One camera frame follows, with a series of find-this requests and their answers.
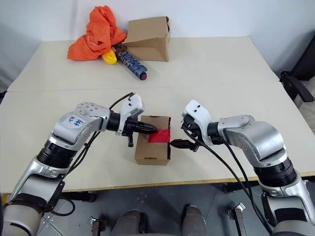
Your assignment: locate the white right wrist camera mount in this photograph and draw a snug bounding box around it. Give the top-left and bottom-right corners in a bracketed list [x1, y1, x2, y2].
[181, 99, 214, 146]

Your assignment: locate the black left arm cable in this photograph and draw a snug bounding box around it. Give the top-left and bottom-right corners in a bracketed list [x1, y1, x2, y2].
[44, 92, 136, 216]

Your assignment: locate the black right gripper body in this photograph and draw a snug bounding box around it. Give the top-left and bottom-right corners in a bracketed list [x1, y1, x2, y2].
[181, 115, 200, 152]

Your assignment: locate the large open cardboard box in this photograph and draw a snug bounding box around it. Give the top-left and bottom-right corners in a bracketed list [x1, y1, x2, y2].
[122, 16, 171, 62]

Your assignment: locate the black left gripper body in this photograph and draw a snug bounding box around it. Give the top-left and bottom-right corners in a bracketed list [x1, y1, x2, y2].
[123, 119, 144, 148]

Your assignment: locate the black office chair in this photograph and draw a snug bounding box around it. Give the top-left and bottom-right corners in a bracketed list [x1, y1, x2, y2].
[280, 30, 315, 103]

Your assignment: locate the small brown cardboard box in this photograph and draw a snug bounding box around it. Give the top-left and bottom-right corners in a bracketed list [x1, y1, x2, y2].
[134, 115, 172, 166]

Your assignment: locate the red tape patch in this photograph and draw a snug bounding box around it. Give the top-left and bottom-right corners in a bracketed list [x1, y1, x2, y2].
[147, 128, 171, 144]

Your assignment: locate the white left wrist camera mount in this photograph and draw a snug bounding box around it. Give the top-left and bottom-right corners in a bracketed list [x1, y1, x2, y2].
[117, 94, 144, 136]

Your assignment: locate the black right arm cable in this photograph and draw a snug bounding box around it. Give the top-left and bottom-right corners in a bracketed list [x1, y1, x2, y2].
[222, 142, 261, 217]
[182, 122, 274, 236]

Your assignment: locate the blue patterned folding umbrella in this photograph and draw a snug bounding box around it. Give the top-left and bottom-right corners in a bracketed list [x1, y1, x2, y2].
[113, 44, 149, 81]

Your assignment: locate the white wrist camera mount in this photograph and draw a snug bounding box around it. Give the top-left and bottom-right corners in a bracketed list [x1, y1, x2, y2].
[117, 94, 144, 136]
[181, 99, 214, 146]

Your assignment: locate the yellow plastic object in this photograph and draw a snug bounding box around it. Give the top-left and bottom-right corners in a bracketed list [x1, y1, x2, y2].
[102, 48, 118, 65]

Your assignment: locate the rusty metal bracket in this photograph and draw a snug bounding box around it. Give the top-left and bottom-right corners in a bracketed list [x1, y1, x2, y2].
[227, 203, 246, 236]
[90, 216, 106, 236]

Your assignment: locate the dark rounded shape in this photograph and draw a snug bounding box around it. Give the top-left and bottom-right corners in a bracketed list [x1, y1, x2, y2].
[115, 209, 148, 236]
[182, 204, 207, 236]

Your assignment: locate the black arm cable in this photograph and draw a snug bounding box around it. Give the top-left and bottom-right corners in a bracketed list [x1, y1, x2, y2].
[222, 142, 261, 217]
[44, 92, 136, 216]
[182, 122, 274, 236]

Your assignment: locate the black table frame bar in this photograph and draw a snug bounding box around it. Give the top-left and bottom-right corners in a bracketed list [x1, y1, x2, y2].
[61, 191, 95, 202]
[222, 181, 259, 194]

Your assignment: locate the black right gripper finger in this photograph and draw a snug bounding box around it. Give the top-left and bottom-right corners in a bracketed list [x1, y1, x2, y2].
[170, 139, 195, 150]

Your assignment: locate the orange crumpled cloth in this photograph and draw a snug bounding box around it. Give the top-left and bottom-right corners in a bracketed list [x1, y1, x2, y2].
[67, 5, 128, 62]

